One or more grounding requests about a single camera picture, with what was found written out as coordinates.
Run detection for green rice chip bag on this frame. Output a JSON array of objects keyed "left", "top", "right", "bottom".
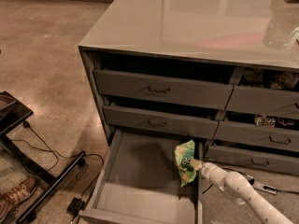
[{"left": 174, "top": 140, "right": 196, "bottom": 187}]

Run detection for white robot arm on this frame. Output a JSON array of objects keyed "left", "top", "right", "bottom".
[{"left": 189, "top": 159, "right": 293, "bottom": 224}]

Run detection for middle left grey drawer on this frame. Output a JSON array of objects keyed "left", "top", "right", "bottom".
[{"left": 103, "top": 105, "right": 218, "bottom": 139}]

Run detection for grey drawer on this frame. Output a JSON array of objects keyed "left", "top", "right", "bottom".
[
  {"left": 226, "top": 86, "right": 299, "bottom": 119},
  {"left": 214, "top": 121, "right": 299, "bottom": 152},
  {"left": 205, "top": 146, "right": 299, "bottom": 175},
  {"left": 103, "top": 105, "right": 218, "bottom": 139},
  {"left": 93, "top": 70, "right": 233, "bottom": 109}
]

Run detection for open bottom left drawer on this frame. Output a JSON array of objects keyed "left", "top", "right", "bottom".
[{"left": 79, "top": 129, "right": 203, "bottom": 224}]

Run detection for bottom right grey drawer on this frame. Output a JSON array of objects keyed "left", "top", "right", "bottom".
[{"left": 205, "top": 146, "right": 299, "bottom": 175}]

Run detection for snack bags in middle drawer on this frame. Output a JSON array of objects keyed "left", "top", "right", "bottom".
[{"left": 254, "top": 115, "right": 298, "bottom": 130}]

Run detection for middle right grey drawer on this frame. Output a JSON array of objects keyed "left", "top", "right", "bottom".
[{"left": 214, "top": 121, "right": 299, "bottom": 152}]

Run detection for grey drawer cabinet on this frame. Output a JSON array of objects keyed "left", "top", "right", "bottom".
[{"left": 77, "top": 0, "right": 299, "bottom": 176}]

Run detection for top right grey drawer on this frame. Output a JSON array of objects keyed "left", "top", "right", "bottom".
[{"left": 226, "top": 86, "right": 299, "bottom": 119}]

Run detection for top left grey drawer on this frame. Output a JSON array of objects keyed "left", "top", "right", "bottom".
[{"left": 93, "top": 70, "right": 233, "bottom": 109}]

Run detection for clear plastic bag on counter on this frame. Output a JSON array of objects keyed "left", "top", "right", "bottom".
[{"left": 263, "top": 17, "right": 299, "bottom": 49}]

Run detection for white power strip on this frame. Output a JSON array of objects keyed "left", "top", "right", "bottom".
[{"left": 245, "top": 175, "right": 278, "bottom": 195}]

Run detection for black power adapter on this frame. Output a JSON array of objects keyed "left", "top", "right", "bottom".
[{"left": 67, "top": 198, "right": 85, "bottom": 217}]

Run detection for brown leather shoe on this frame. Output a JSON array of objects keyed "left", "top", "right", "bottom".
[{"left": 0, "top": 177, "right": 38, "bottom": 223}]

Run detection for black floor cable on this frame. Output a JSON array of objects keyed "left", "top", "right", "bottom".
[{"left": 10, "top": 120, "right": 105, "bottom": 201}]

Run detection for black cart frame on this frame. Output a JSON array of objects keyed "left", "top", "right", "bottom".
[{"left": 0, "top": 91, "right": 85, "bottom": 224}]

